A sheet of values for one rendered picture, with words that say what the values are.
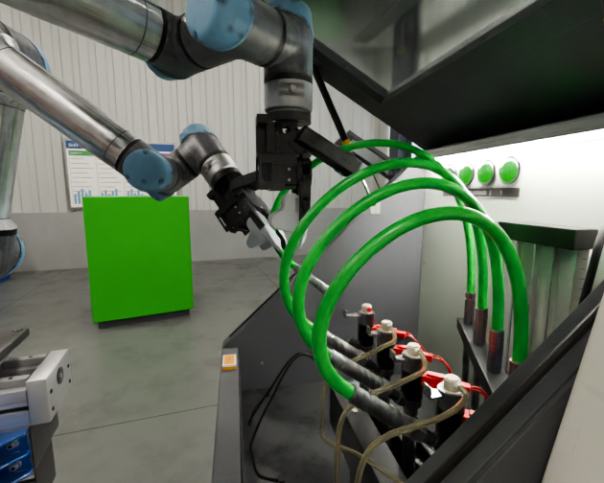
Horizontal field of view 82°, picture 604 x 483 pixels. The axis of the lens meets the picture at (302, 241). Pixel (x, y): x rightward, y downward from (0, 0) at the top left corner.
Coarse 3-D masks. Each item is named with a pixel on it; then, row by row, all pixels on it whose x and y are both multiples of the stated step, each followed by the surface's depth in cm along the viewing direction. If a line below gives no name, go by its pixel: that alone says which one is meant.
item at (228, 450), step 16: (224, 352) 85; (240, 368) 78; (224, 384) 71; (240, 384) 71; (224, 400) 65; (240, 400) 66; (224, 416) 61; (240, 416) 61; (224, 432) 57; (240, 432) 57; (224, 448) 53; (240, 448) 53; (224, 464) 50; (240, 464) 50; (224, 480) 47; (240, 480) 47
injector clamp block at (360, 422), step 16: (336, 400) 62; (336, 416) 62; (352, 416) 56; (368, 416) 56; (336, 432) 62; (352, 432) 53; (368, 432) 52; (352, 448) 53; (384, 448) 49; (400, 448) 51; (416, 448) 49; (352, 464) 54; (368, 464) 47; (384, 464) 46; (400, 464) 51; (416, 464) 46; (352, 480) 54; (368, 480) 47; (384, 480) 44
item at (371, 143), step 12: (348, 144) 63; (360, 144) 62; (372, 144) 62; (384, 144) 62; (396, 144) 61; (408, 144) 61; (420, 156) 61; (432, 156) 61; (312, 168) 65; (288, 192) 67; (276, 204) 67; (456, 204) 61; (468, 228) 61; (468, 240) 61; (276, 252) 69; (468, 252) 62; (468, 264) 62; (468, 276) 62; (468, 288) 63
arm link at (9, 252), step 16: (16, 32) 69; (32, 48) 71; (48, 64) 76; (0, 96) 68; (0, 112) 69; (16, 112) 72; (0, 128) 70; (16, 128) 73; (0, 144) 71; (16, 144) 74; (0, 160) 71; (16, 160) 75; (0, 176) 72; (0, 192) 73; (0, 208) 73; (0, 224) 73; (0, 240) 73; (16, 240) 80; (0, 256) 74; (16, 256) 79; (0, 272) 75
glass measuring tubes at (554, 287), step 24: (528, 240) 55; (552, 240) 51; (576, 240) 48; (504, 264) 61; (528, 264) 56; (552, 264) 53; (576, 264) 50; (504, 288) 61; (528, 288) 57; (552, 288) 54; (576, 288) 50; (504, 312) 61; (552, 312) 54; (504, 336) 62; (504, 360) 62
